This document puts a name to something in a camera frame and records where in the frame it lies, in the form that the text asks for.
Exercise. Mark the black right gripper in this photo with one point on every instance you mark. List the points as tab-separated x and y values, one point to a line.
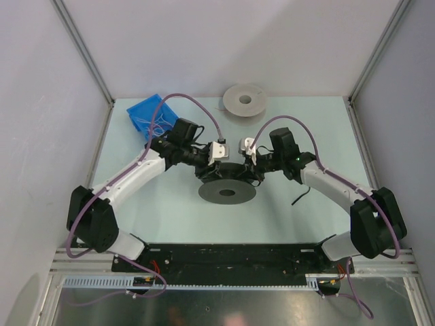
255	170

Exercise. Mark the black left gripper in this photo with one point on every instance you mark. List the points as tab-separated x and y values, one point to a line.
204	172

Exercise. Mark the black filament spool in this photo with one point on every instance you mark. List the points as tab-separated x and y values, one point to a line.
226	183

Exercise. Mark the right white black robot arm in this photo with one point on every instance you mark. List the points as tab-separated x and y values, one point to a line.
376	222

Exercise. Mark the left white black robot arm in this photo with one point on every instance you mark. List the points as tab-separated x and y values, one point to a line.
92	211

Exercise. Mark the white perforated filament spool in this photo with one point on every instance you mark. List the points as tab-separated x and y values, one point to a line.
244	104

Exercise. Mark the blue plastic bin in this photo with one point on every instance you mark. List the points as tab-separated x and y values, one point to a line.
141	117

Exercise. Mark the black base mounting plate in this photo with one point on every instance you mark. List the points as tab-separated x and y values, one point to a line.
233	264

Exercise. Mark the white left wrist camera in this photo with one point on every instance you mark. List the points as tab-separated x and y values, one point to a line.
218	152

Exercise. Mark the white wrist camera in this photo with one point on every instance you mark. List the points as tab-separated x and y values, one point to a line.
218	152
247	148

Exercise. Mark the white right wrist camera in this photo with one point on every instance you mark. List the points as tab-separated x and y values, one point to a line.
247	148

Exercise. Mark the grey slotted cable duct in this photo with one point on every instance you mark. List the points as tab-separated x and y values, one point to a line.
309	283

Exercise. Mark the aluminium frame post left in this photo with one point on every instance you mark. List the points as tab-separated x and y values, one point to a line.
78	41

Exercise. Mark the aluminium frame post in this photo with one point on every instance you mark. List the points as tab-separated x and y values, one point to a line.
385	39
78	41

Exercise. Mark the aluminium frame post right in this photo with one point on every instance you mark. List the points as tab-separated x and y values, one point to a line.
385	39

